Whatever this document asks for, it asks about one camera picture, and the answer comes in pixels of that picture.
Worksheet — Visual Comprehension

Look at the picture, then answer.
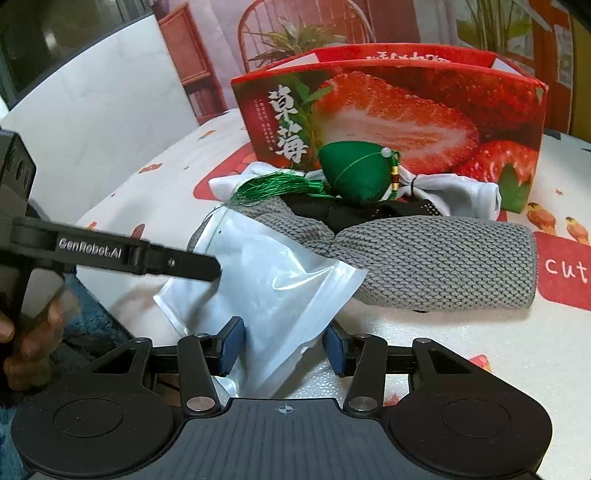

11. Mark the black dotted sock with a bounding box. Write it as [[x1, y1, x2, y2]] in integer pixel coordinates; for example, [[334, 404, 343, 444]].
[[281, 196, 445, 232]]

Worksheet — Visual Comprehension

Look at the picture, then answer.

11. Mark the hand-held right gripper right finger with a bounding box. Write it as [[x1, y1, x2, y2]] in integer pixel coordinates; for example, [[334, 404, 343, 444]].
[[323, 325, 482, 415]]

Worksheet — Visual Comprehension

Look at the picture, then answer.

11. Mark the white knotted cloth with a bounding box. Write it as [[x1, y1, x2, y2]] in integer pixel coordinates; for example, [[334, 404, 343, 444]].
[[208, 161, 502, 221]]

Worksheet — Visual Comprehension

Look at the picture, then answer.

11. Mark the red strawberry cardboard box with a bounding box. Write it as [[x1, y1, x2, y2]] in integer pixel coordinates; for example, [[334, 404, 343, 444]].
[[230, 44, 550, 214]]

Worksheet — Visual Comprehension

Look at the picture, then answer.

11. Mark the white sock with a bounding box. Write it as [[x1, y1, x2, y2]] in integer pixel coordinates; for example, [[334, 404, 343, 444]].
[[153, 210, 369, 398]]

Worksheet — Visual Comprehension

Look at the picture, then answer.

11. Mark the dark window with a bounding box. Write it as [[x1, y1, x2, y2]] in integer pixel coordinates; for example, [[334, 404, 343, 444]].
[[0, 0, 155, 108]]

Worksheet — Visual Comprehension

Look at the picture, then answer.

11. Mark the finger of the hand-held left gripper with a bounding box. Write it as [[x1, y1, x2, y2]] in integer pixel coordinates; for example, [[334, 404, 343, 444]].
[[10, 216, 223, 283]]

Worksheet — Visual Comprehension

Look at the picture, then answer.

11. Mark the person's left hand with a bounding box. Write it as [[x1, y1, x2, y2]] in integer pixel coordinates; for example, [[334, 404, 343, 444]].
[[0, 298, 66, 394]]

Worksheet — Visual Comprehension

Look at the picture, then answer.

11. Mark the cartoon printed tablecloth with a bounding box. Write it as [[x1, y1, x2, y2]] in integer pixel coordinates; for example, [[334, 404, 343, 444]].
[[76, 108, 591, 409]]

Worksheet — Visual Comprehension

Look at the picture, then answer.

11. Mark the green tasselled fabric sachet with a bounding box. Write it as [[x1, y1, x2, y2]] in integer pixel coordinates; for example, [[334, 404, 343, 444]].
[[228, 142, 403, 209]]

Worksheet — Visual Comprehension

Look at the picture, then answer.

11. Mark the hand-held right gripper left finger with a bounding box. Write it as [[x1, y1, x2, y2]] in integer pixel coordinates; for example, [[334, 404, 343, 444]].
[[90, 316, 246, 417]]

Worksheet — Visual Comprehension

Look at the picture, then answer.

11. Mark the grey knitted cloth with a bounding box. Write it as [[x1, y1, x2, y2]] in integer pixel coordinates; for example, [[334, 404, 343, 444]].
[[187, 198, 539, 311]]

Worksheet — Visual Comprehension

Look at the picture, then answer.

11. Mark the printed room backdrop cloth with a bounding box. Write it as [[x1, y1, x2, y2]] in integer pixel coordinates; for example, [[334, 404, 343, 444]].
[[154, 0, 575, 139]]

